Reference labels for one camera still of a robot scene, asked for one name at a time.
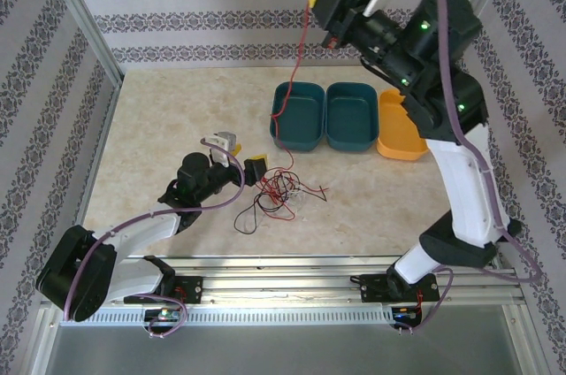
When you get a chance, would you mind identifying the long thin red cable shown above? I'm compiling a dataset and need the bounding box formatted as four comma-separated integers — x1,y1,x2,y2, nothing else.
270,0,323,181

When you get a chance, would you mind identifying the teal plastic bin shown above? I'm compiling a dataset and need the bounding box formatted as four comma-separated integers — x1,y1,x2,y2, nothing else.
325,81,380,156
269,81,329,153

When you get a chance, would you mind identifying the orange plastic bin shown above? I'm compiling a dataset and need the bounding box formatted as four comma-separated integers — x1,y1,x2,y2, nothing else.
376,88,430,162

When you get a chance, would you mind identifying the grey metal panel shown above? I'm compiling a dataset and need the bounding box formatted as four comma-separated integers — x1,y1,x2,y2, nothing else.
26,325,539,375

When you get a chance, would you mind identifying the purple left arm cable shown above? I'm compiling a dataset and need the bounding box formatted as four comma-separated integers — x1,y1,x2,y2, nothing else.
64,136,247,341

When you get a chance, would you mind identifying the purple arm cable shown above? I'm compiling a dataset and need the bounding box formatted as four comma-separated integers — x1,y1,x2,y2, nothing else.
400,0,544,335
64,136,247,341

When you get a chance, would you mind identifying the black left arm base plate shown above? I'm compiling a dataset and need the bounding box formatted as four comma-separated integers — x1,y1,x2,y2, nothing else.
125,274,205,305

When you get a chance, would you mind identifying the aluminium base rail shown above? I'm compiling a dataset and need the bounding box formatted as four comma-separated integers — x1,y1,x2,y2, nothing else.
42,254,530,308

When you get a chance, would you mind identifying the slotted metal cable duct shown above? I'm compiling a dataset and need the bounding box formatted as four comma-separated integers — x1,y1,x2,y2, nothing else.
58,306,398,328

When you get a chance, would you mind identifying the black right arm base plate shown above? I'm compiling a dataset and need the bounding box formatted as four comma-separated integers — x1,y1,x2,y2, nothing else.
359,272,442,304

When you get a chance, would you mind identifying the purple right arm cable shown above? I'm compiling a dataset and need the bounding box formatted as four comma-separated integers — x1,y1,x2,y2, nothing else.
400,0,544,335

